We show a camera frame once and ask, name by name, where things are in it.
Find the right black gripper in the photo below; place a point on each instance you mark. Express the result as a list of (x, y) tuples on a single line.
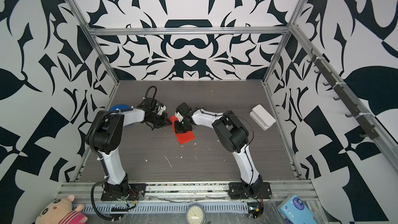
[(178, 128)]

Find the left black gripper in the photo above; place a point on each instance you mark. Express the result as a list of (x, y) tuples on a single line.
[(165, 119)]

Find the red square paper sheet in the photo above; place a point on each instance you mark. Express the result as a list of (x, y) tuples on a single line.
[(182, 138)]

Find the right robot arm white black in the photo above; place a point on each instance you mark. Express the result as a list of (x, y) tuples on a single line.
[(230, 131)]

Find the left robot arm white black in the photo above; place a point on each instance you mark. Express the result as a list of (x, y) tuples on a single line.
[(105, 133)]

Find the blue cloth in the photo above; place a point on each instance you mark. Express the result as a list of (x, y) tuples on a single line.
[(119, 107)]

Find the white rectangular box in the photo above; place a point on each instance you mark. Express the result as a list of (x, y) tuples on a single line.
[(262, 117)]

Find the round analog clock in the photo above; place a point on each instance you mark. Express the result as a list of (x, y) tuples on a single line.
[(195, 214)]

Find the pink plush toy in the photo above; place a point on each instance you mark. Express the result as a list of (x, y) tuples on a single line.
[(60, 211)]

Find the blue tissue pack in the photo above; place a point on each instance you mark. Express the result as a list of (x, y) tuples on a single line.
[(296, 212)]

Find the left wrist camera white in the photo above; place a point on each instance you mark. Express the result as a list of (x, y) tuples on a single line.
[(160, 109)]

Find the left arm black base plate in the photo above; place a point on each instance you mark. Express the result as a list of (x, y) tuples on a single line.
[(130, 192)]

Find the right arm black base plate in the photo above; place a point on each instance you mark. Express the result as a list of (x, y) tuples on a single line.
[(240, 190)]

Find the white slotted cable duct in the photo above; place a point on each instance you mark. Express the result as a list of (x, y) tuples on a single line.
[(173, 208)]

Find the black wall hook rack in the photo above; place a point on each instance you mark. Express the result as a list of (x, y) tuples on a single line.
[(343, 94)]

